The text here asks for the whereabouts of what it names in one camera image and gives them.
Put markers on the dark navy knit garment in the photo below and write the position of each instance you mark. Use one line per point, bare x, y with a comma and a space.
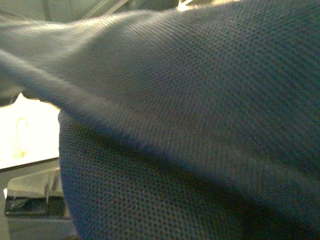
182, 125

